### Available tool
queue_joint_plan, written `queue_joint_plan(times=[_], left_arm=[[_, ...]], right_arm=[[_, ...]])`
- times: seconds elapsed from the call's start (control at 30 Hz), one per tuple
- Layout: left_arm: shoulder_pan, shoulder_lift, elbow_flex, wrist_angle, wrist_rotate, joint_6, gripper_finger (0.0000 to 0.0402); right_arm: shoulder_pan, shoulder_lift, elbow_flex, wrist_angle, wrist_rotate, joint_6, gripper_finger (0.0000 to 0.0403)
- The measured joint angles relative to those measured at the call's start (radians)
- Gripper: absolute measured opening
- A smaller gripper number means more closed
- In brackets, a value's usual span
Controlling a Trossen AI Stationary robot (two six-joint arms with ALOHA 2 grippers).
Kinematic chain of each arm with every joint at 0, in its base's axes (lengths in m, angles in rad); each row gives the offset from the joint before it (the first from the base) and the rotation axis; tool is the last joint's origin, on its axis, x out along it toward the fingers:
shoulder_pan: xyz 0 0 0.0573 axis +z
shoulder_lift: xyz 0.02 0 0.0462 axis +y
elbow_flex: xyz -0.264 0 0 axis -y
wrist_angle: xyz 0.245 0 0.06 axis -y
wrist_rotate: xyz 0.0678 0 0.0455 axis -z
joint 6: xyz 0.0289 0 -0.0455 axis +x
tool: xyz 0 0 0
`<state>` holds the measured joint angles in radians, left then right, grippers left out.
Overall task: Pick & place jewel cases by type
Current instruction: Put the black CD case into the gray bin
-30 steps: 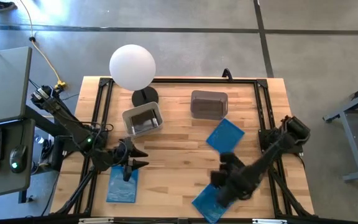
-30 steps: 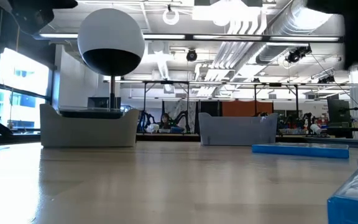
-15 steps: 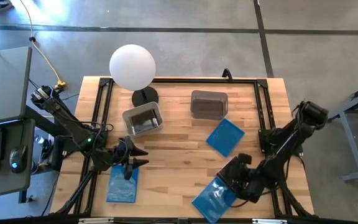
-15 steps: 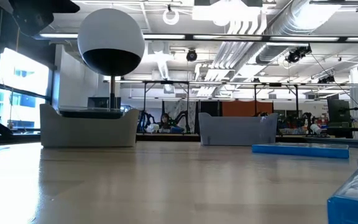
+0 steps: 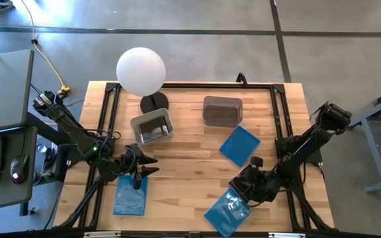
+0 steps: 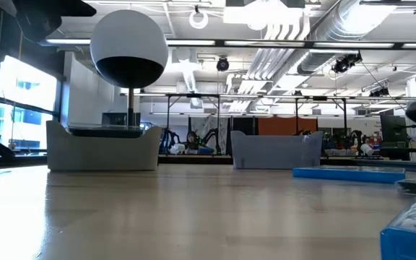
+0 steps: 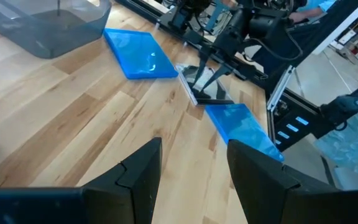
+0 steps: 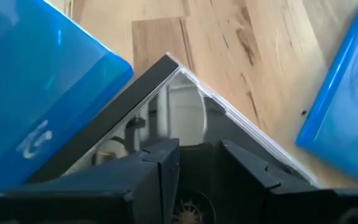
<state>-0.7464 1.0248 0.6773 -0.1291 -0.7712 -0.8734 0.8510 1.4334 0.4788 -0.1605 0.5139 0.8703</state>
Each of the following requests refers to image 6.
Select grey translucent plastic bin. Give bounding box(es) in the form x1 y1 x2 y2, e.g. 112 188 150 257
230 130 324 170

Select beige plastic bin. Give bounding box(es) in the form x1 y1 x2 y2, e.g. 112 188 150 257
45 120 163 172

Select white patterned sheet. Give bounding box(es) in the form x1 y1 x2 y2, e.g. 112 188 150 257
189 115 230 155

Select person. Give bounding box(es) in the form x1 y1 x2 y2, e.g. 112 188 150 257
185 131 215 155

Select dark background bench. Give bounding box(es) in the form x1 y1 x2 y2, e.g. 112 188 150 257
157 154 357 165

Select linear ceiling light fixture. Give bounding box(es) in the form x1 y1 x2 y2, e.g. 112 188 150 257
37 37 416 51

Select white ceiling pipes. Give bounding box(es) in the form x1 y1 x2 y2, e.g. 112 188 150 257
246 14 312 82

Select large black ceiling spotlight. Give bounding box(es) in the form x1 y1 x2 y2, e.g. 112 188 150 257
331 51 363 74

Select small black ceiling spotlight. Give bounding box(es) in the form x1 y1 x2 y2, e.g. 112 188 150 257
369 86 391 98

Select black monitor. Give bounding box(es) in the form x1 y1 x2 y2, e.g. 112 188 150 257
380 114 410 144

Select black ceiling camera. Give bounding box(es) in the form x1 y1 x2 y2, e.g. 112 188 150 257
216 56 230 72

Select orange partition wall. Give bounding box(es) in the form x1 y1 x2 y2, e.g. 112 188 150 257
257 116 318 137

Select white ring ceiling light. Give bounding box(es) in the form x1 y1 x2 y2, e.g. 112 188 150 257
188 7 210 30

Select silver ventilation duct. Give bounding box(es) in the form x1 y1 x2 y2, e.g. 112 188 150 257
296 0 400 76

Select window with dark frame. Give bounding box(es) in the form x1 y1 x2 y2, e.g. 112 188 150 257
0 53 64 155

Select dark table edge rail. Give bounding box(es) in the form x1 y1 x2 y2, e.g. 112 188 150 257
354 158 416 174

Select black ceiling rail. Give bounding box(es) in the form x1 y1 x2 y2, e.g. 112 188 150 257
359 0 416 15

